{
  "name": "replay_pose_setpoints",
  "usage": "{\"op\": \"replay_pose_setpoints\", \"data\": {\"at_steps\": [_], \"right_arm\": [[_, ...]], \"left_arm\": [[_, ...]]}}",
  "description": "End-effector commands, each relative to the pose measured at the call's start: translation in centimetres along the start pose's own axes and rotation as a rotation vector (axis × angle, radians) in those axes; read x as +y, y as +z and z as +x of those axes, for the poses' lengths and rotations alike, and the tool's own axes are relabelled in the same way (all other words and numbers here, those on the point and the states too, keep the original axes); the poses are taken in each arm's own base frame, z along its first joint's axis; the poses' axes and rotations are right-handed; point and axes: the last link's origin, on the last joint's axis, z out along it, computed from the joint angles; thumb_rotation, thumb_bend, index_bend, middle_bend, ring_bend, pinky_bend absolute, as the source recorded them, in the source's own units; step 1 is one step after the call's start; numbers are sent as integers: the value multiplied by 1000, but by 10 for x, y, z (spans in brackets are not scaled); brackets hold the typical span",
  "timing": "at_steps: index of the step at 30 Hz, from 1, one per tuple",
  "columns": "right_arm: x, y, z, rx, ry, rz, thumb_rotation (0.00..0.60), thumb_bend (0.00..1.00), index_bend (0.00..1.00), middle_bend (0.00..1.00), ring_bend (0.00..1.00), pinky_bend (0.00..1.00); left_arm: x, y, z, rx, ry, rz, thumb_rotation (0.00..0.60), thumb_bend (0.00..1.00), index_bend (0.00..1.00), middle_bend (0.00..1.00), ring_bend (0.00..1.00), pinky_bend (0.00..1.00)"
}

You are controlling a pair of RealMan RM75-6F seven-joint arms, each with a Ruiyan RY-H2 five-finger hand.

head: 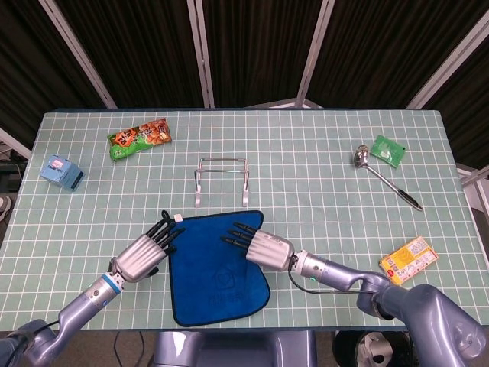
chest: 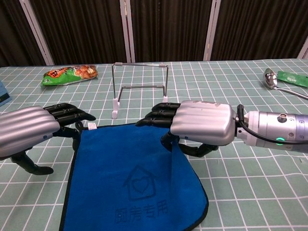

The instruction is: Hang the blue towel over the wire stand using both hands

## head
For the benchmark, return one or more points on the stainless steel ladle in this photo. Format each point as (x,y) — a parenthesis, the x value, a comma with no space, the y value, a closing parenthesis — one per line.
(361,154)

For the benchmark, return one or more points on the grey white shoe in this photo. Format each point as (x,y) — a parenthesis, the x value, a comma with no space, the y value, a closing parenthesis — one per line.
(4,206)

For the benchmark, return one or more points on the left purple-grey robot arm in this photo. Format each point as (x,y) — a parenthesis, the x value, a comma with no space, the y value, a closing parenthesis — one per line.
(76,306)

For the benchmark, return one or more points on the blue microfiber cloth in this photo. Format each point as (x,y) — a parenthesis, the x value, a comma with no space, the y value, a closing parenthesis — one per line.
(214,275)

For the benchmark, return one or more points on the small green sachet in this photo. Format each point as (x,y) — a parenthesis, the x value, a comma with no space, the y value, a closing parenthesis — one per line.
(387,150)

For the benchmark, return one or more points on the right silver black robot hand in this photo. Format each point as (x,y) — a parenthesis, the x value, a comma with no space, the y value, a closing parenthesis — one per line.
(269,252)

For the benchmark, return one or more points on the white metal frame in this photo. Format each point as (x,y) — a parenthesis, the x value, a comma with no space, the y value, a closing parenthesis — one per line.
(473,177)
(15,143)

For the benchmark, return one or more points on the yellow printed food box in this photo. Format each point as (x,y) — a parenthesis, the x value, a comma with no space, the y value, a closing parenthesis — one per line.
(409,262)

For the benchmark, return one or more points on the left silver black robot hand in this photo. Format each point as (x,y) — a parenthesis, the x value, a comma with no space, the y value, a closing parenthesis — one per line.
(137,260)

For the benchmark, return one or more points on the purple-grey robot torso base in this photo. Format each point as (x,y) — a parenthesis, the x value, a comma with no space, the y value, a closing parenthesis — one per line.
(233,349)

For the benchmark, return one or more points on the white partition frame post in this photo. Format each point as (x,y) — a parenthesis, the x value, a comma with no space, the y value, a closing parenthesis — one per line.
(315,53)
(449,67)
(201,53)
(77,53)

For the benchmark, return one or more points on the green grid table mat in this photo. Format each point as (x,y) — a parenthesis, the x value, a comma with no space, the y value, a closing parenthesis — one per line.
(305,172)

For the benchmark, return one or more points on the light blue carton box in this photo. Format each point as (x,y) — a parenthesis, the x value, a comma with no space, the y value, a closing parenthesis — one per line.
(61,174)

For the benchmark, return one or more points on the white partition base foot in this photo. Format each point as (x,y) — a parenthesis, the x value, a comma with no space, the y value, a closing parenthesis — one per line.
(282,104)

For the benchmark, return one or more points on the right purple-grey robot arm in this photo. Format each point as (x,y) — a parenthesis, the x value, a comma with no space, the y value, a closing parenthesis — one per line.
(336,274)

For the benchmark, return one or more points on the green orange snack bag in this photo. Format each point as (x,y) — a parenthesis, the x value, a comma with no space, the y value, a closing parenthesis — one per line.
(137,139)

